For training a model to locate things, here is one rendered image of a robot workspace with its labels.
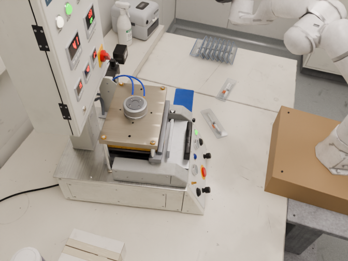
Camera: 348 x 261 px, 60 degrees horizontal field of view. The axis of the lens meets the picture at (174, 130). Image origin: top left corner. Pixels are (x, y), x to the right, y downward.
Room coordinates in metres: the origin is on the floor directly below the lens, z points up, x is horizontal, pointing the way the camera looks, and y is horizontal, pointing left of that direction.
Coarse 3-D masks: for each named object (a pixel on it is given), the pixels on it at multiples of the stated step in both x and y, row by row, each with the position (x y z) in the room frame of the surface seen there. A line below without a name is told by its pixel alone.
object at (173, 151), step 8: (168, 120) 0.78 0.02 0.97; (176, 120) 0.79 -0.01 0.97; (168, 128) 0.74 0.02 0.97; (176, 128) 0.74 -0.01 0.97; (184, 128) 0.75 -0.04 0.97; (168, 136) 0.70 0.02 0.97; (176, 136) 0.71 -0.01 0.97; (184, 136) 0.71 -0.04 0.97; (168, 144) 0.63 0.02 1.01; (176, 144) 0.67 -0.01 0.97; (184, 144) 0.67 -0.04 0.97; (168, 152) 0.61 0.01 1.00; (176, 152) 0.63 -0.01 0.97; (104, 160) 0.58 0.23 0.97; (112, 160) 0.58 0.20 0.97; (168, 160) 0.60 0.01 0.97; (176, 160) 0.60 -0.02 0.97; (184, 160) 0.60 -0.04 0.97; (184, 168) 0.57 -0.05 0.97
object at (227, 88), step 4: (228, 80) 1.29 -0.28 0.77; (232, 80) 1.30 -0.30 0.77; (224, 84) 1.26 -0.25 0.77; (228, 84) 1.26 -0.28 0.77; (232, 84) 1.26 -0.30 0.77; (224, 88) 1.23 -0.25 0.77; (228, 88) 1.23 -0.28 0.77; (232, 88) 1.23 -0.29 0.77; (220, 92) 1.19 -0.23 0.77; (224, 92) 1.19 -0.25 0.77; (228, 92) 1.20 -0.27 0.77; (216, 96) 1.16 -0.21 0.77; (220, 96) 1.16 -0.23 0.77; (224, 96) 1.16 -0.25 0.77
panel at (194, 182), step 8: (192, 128) 0.79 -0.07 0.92; (192, 136) 0.76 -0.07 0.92; (192, 144) 0.72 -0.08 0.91; (200, 144) 0.78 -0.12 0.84; (192, 152) 0.69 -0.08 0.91; (200, 152) 0.75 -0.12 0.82; (192, 160) 0.65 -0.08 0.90; (200, 160) 0.71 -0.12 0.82; (200, 168) 0.67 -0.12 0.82; (192, 176) 0.59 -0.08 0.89; (200, 176) 0.64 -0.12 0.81; (192, 184) 0.55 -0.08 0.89; (200, 184) 0.61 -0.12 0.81; (192, 192) 0.53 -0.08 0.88; (200, 200) 0.54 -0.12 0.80
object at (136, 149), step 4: (160, 132) 0.67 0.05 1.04; (108, 144) 0.59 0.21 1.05; (112, 148) 0.59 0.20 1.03; (116, 148) 0.59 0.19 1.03; (120, 148) 0.59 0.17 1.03; (124, 148) 0.59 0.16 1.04; (128, 148) 0.58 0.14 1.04; (132, 148) 0.58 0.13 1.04; (136, 148) 0.58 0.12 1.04; (140, 148) 0.58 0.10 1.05; (136, 152) 0.58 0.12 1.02; (140, 152) 0.58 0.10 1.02; (144, 152) 0.58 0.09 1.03; (148, 152) 0.58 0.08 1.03; (156, 152) 0.58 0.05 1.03
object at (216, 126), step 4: (204, 112) 1.03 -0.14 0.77; (208, 112) 1.04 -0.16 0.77; (212, 112) 1.04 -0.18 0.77; (204, 116) 1.01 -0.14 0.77; (208, 116) 1.01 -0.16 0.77; (212, 116) 1.01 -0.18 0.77; (208, 120) 0.98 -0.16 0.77; (212, 120) 0.99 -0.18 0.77; (216, 120) 0.99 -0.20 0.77; (212, 124) 0.96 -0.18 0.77; (216, 124) 0.96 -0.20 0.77; (220, 124) 0.96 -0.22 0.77; (212, 128) 0.93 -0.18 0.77; (216, 128) 0.94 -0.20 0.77; (220, 128) 0.94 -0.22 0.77; (216, 132) 0.91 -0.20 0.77; (220, 132) 0.91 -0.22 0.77; (224, 132) 0.92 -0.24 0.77; (220, 136) 0.89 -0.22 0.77
